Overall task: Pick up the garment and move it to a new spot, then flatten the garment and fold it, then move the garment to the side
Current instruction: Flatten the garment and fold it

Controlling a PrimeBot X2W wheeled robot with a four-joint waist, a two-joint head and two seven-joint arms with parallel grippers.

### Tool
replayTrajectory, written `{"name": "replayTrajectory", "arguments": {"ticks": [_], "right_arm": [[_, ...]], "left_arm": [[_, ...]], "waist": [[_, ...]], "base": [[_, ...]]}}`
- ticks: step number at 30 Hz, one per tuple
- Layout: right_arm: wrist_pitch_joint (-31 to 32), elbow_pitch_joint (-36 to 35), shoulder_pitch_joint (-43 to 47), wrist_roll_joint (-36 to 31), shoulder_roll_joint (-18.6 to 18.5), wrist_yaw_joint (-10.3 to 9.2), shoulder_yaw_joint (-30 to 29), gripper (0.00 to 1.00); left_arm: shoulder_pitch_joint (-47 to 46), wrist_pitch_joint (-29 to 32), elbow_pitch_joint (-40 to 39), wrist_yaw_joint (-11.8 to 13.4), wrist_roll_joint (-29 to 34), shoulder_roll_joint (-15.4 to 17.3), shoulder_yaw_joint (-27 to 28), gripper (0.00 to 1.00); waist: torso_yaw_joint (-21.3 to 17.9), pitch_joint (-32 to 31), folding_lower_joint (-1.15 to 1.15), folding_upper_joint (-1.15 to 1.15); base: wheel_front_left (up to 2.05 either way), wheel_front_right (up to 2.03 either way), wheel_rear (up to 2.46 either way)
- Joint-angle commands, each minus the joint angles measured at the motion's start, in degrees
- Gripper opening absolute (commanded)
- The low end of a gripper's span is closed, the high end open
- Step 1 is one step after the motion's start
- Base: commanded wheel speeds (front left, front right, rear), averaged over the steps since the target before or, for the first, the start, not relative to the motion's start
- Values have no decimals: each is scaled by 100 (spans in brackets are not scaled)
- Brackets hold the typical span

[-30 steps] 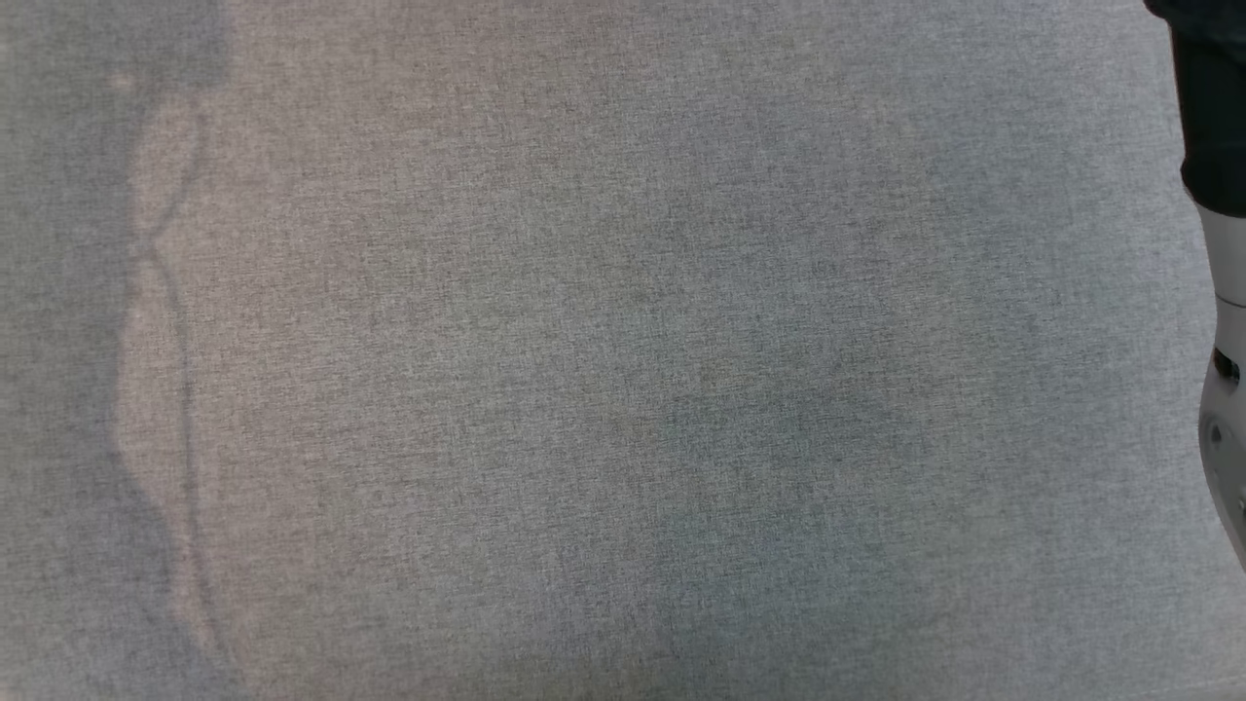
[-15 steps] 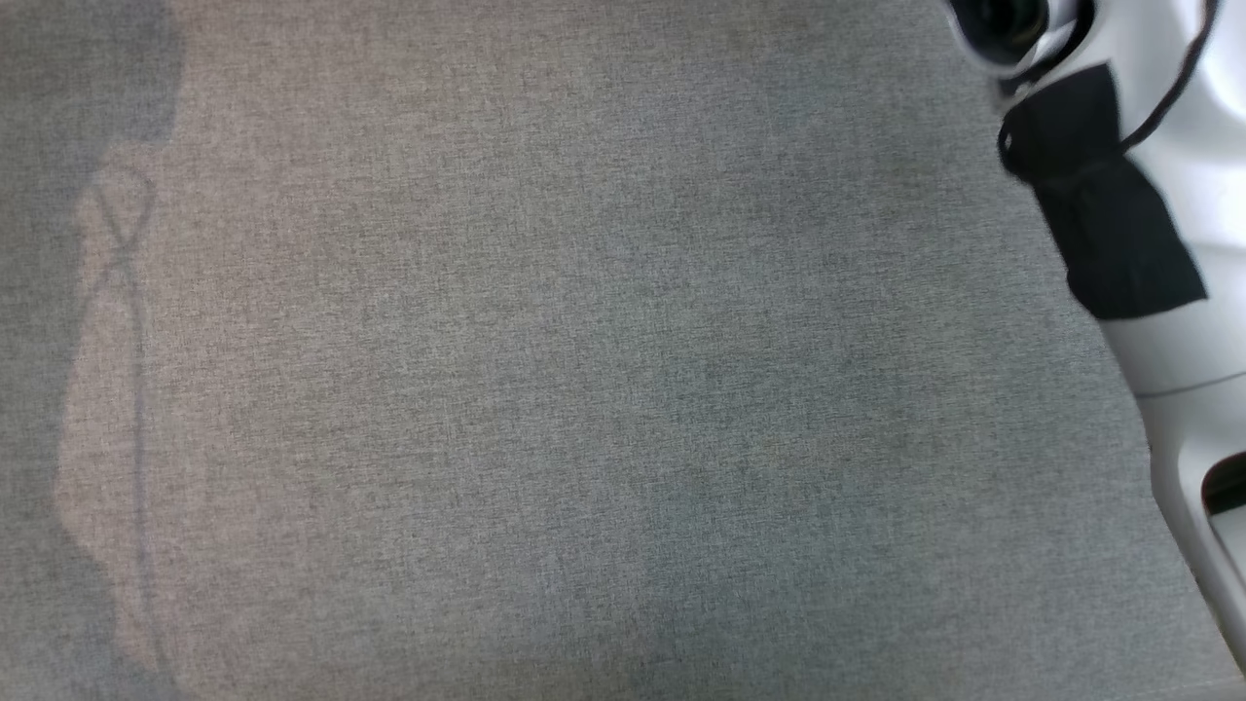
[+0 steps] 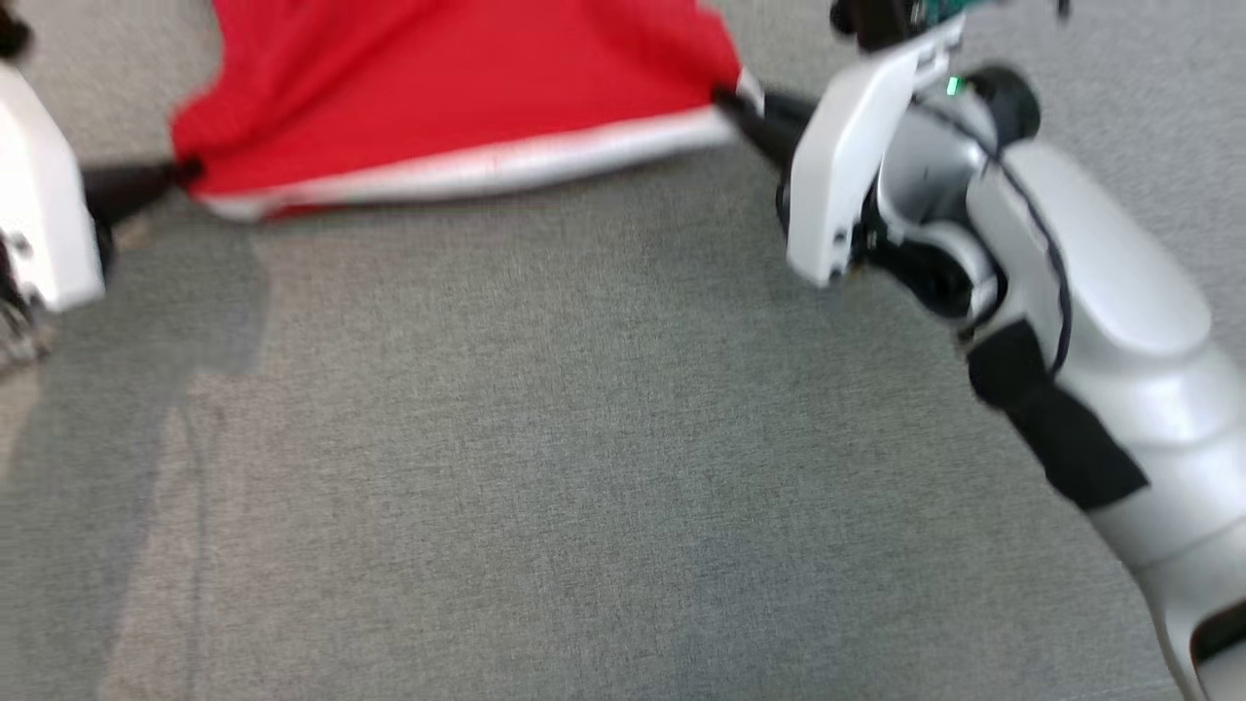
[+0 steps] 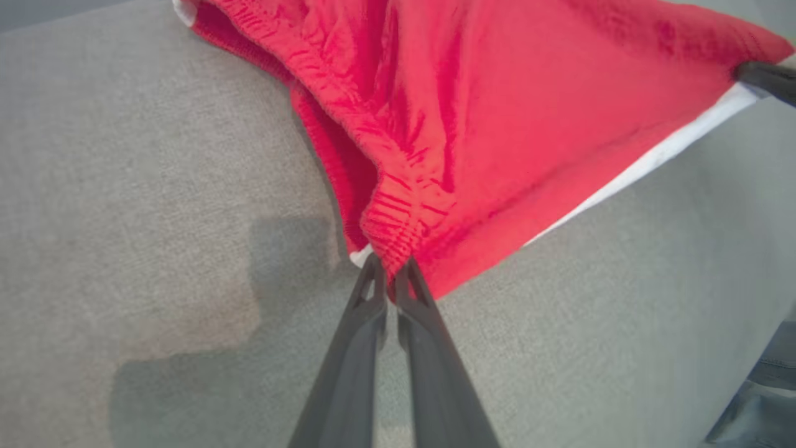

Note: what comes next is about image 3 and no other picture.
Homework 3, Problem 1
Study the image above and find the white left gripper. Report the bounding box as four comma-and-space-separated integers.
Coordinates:
0, 68, 201, 313

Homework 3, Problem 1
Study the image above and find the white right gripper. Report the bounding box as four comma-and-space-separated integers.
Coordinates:
715, 19, 965, 288

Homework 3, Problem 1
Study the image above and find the plain red white-trimmed garment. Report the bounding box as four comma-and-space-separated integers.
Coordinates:
170, 0, 765, 220

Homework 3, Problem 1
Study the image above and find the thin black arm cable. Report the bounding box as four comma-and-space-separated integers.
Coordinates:
915, 97, 1074, 379

